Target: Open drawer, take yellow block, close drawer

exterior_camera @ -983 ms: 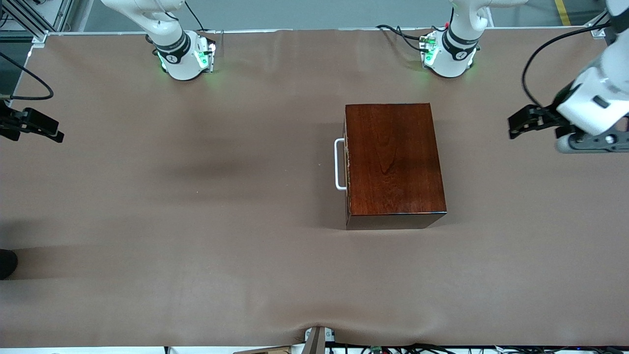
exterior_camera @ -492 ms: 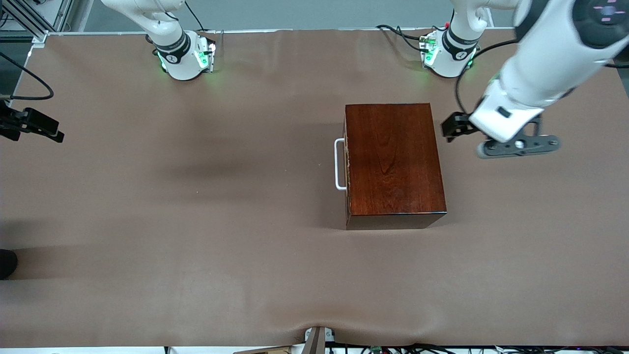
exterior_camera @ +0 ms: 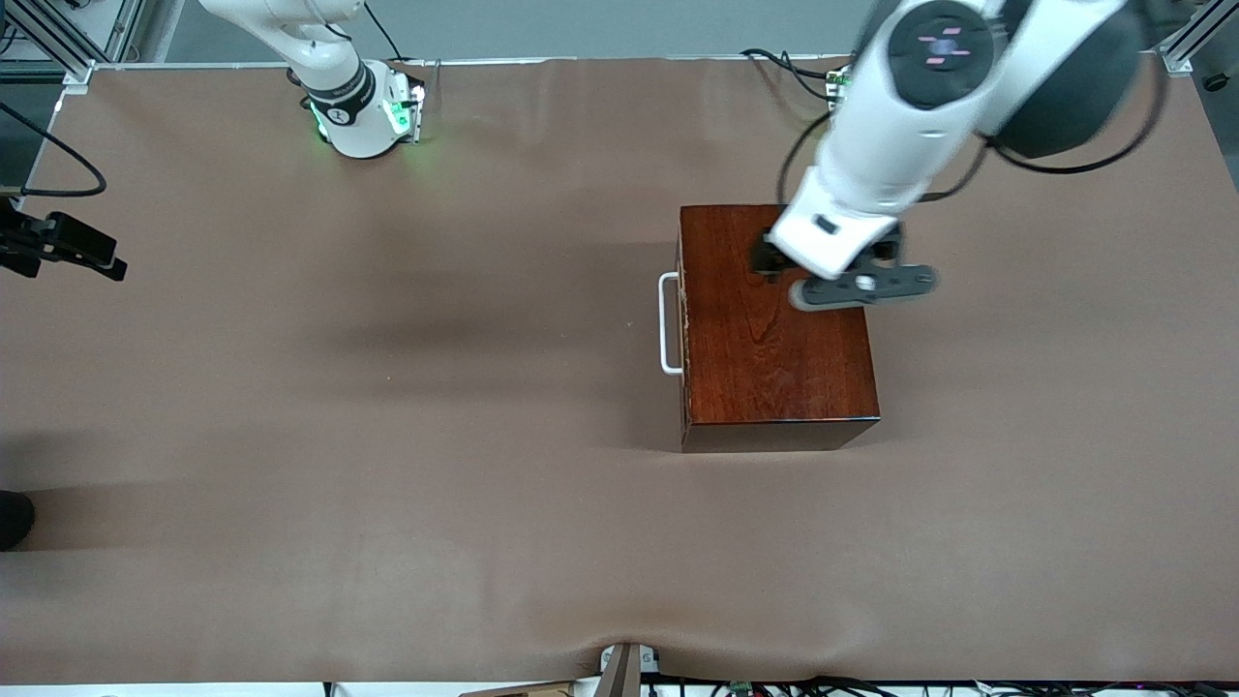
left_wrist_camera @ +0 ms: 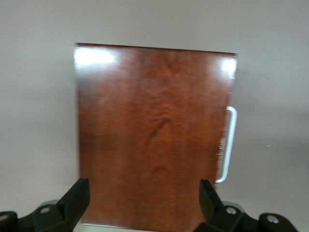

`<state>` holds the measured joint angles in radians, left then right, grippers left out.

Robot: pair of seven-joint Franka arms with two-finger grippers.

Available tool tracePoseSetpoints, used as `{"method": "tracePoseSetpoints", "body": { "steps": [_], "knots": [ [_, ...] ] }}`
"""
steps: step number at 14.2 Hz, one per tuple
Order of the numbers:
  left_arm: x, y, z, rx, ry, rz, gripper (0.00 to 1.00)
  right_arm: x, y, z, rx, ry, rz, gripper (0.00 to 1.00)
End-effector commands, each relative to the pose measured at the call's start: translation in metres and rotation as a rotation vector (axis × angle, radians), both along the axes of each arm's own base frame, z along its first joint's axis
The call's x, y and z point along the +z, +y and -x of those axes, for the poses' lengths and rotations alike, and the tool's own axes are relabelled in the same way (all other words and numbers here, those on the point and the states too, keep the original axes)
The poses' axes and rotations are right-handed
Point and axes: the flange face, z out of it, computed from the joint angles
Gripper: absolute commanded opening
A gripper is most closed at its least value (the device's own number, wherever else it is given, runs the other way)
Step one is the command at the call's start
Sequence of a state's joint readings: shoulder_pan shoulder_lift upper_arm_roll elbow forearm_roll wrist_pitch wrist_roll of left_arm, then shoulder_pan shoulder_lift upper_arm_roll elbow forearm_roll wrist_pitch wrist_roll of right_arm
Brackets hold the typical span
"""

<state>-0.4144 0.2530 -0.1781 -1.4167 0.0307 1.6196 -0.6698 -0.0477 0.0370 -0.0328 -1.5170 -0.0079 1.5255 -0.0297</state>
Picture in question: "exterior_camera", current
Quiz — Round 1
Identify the aluminium frame profile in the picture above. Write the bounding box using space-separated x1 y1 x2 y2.
1157 0 1239 76
0 0 146 93

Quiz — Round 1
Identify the light wood drawer white handle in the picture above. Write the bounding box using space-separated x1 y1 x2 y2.
658 232 690 432

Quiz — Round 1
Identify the brown cardboard piece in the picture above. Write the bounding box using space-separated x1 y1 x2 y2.
460 681 603 697

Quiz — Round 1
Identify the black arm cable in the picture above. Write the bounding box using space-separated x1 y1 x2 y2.
777 29 1169 206
0 102 107 198

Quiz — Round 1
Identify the dark wooden drawer cabinet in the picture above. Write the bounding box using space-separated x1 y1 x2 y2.
678 203 882 454

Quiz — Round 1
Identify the grey metal bracket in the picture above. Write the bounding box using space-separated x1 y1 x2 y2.
595 642 661 697

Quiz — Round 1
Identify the black base power cable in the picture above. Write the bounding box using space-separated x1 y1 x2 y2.
779 53 841 104
740 48 835 80

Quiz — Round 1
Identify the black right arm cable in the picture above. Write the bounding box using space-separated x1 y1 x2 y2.
0 102 107 198

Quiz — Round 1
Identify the black round ribbed knob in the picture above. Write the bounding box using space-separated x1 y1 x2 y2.
0 491 37 553

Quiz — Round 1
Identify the thin black cable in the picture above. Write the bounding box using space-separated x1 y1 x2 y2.
364 0 405 62

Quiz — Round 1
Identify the paper table cover sheet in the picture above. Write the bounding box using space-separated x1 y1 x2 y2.
0 56 1239 684

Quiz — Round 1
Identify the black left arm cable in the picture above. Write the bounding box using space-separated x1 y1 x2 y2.
777 29 1169 206

